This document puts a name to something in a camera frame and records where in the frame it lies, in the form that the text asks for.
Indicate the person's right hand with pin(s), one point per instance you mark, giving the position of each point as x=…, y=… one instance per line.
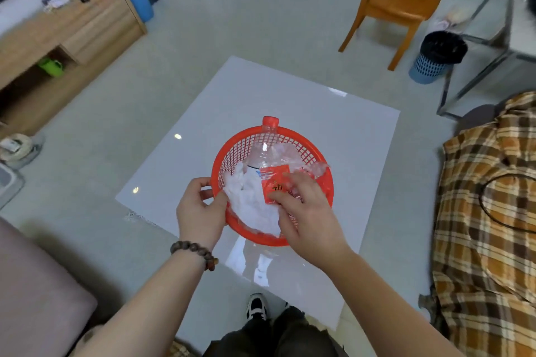
x=312, y=227

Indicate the person's left hand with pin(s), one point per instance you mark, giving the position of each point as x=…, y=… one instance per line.
x=197, y=218

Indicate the person's right thumb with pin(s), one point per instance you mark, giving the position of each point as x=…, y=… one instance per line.
x=281, y=200

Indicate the person's left thumb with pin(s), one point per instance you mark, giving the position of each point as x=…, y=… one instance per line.
x=220, y=204

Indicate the red plastic mesh basket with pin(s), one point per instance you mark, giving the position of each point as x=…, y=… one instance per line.
x=234, y=151

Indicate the clear plastic bottle red cap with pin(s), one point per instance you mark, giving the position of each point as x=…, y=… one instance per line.
x=268, y=147

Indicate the person's left forearm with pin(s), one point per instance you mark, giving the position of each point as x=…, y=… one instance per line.
x=142, y=306

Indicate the person's right forearm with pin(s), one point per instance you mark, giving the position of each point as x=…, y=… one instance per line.
x=389, y=310

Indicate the crumpled white tissue paper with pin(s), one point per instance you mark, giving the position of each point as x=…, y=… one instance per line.
x=251, y=202

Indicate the black and white shoe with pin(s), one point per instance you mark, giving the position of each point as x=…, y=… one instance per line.
x=256, y=307

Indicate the person's black trousers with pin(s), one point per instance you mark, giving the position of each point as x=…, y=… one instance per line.
x=289, y=335

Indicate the brown plaid shirt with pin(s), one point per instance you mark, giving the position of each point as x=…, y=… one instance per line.
x=473, y=243

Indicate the pinkish grey sofa cushion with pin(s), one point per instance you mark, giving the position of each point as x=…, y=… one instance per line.
x=37, y=298

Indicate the white round floor object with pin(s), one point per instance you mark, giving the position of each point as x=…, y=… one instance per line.
x=19, y=147

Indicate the blue bin with black bag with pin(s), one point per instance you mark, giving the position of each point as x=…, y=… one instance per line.
x=437, y=55

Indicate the grey flat tray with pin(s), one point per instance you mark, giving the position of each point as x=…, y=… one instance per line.
x=8, y=185

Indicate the green cup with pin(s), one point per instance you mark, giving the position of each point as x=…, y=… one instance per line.
x=51, y=67

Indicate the wooden low cabinet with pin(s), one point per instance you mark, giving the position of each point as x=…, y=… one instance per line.
x=75, y=38

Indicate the white plastic bag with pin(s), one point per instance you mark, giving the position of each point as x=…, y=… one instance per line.
x=450, y=18

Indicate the small white object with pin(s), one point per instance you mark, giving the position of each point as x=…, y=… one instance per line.
x=55, y=2

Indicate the metal frame table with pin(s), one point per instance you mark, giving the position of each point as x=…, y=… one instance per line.
x=509, y=13

